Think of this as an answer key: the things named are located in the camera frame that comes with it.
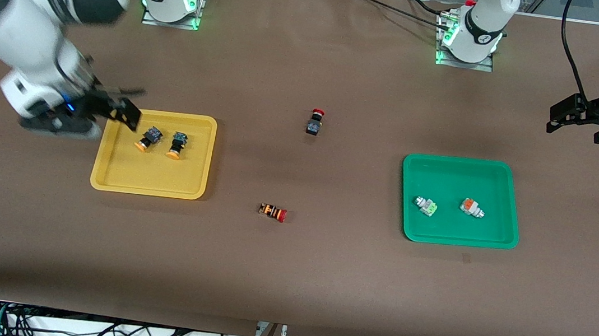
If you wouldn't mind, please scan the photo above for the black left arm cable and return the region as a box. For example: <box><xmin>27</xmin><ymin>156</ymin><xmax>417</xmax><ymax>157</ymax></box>
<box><xmin>552</xmin><ymin>0</ymin><xmax>599</xmax><ymax>103</ymax></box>

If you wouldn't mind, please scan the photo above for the orange square button white body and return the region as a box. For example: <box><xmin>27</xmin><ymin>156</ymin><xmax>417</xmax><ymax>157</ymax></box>
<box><xmin>458</xmin><ymin>197</ymin><xmax>487</xmax><ymax>220</ymax></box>

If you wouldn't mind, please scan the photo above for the red button with orange-striped body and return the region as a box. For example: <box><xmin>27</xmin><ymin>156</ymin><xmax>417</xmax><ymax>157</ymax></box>
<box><xmin>258</xmin><ymin>202</ymin><xmax>289</xmax><ymax>223</ymax></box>

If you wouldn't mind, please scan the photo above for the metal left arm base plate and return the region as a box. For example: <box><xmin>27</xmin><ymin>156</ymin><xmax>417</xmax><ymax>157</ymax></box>
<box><xmin>434</xmin><ymin>12</ymin><xmax>499</xmax><ymax>73</ymax></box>

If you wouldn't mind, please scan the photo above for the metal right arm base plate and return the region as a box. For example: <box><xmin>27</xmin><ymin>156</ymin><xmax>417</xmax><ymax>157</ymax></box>
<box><xmin>141</xmin><ymin>0</ymin><xmax>205</xmax><ymax>31</ymax></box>

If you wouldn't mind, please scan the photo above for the red button with black body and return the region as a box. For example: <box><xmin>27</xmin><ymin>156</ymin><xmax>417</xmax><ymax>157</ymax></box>
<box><xmin>305</xmin><ymin>108</ymin><xmax>326</xmax><ymax>137</ymax></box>

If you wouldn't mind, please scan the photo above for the yellow plastic tray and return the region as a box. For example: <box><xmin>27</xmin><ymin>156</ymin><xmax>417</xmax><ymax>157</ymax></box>
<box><xmin>89</xmin><ymin>104</ymin><xmax>219</xmax><ymax>203</ymax></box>

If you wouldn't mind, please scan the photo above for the green plastic tray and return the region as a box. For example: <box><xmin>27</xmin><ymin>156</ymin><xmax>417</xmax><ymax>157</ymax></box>
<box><xmin>394</xmin><ymin>151</ymin><xmax>528</xmax><ymax>254</ymax></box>

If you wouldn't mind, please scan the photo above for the black cable across table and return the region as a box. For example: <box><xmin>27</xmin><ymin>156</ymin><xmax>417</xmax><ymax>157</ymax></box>
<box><xmin>342</xmin><ymin>0</ymin><xmax>454</xmax><ymax>27</ymax></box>

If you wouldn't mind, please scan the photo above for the brown paper table cover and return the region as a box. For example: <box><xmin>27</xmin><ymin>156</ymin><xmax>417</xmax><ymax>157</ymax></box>
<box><xmin>0</xmin><ymin>0</ymin><xmax>599</xmax><ymax>336</ymax></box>

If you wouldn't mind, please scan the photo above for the teal cable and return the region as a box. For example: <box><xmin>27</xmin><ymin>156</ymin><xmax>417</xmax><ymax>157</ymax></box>
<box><xmin>0</xmin><ymin>302</ymin><xmax>14</xmax><ymax>336</ymax></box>

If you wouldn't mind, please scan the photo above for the yellow mushroom push button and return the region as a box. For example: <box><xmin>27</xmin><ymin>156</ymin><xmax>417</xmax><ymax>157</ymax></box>
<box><xmin>133</xmin><ymin>124</ymin><xmax>164</xmax><ymax>155</ymax></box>
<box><xmin>165</xmin><ymin>130</ymin><xmax>189</xmax><ymax>162</ymax></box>

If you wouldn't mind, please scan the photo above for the green square button white body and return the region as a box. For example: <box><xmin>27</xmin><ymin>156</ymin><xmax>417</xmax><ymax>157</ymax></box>
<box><xmin>412</xmin><ymin>195</ymin><xmax>439</xmax><ymax>218</ymax></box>

